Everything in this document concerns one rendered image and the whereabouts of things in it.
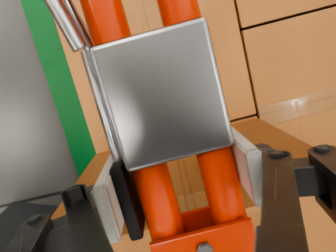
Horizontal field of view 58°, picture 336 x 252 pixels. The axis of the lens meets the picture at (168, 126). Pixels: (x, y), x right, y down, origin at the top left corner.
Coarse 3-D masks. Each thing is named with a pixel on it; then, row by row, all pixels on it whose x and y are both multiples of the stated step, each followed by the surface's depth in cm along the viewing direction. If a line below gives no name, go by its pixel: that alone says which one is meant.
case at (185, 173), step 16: (240, 128) 66; (256, 128) 63; (272, 128) 60; (272, 144) 51; (288, 144) 50; (304, 144) 48; (96, 160) 66; (176, 160) 54; (192, 160) 52; (80, 176) 57; (96, 176) 55; (176, 176) 47; (192, 176) 45; (176, 192) 41; (192, 192) 40; (64, 208) 44; (192, 208) 36; (256, 208) 33; (304, 208) 33; (320, 208) 33; (256, 224) 34; (304, 224) 34; (320, 224) 34; (128, 240) 33; (144, 240) 34; (320, 240) 34
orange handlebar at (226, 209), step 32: (96, 0) 15; (160, 0) 16; (192, 0) 16; (96, 32) 16; (128, 32) 16; (224, 160) 17; (160, 192) 17; (224, 192) 18; (160, 224) 18; (192, 224) 20; (224, 224) 18
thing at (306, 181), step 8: (256, 144) 18; (264, 144) 17; (264, 152) 16; (296, 160) 14; (304, 160) 14; (296, 168) 13; (304, 168) 13; (312, 168) 13; (296, 176) 14; (304, 176) 13; (312, 176) 13; (320, 176) 13; (296, 184) 14; (304, 184) 14; (312, 184) 13; (320, 184) 13; (328, 184) 13; (304, 192) 14; (312, 192) 13; (320, 192) 13; (328, 192) 13
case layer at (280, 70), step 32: (128, 0) 66; (224, 0) 67; (256, 0) 67; (288, 0) 67; (320, 0) 67; (224, 32) 68; (256, 32) 68; (288, 32) 68; (320, 32) 69; (224, 64) 69; (256, 64) 70; (288, 64) 70; (320, 64) 70; (224, 96) 71; (256, 96) 71; (288, 96) 71; (320, 96) 72; (96, 128) 71; (288, 128) 73; (320, 128) 73
